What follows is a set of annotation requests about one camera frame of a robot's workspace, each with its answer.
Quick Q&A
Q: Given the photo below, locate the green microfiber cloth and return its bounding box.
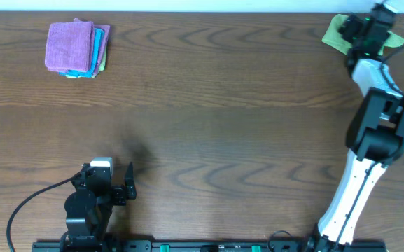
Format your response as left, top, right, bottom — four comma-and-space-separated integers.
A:
321, 14, 404, 56

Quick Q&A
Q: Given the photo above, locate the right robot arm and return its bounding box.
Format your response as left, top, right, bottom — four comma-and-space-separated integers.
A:
302, 3, 404, 251

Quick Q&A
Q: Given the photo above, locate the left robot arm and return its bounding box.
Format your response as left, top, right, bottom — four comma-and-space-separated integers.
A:
59, 158, 137, 252

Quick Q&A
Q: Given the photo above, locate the green folded cloth at bottom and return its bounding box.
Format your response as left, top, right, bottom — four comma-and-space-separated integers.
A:
64, 45, 108, 79

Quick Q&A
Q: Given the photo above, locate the purple folded cloth on top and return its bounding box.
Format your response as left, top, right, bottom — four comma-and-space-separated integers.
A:
45, 22, 94, 72

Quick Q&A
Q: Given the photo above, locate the purple folded cloth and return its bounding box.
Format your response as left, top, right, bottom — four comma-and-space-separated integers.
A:
73, 17, 111, 78
45, 22, 94, 72

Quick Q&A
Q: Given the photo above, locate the blue folded cloth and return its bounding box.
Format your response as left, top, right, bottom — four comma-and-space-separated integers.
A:
59, 28, 104, 78

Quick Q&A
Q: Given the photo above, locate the purple folded cloth lower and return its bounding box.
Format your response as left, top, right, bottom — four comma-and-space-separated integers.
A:
73, 17, 111, 78

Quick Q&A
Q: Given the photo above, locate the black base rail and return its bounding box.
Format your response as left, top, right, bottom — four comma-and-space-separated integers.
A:
32, 239, 387, 252

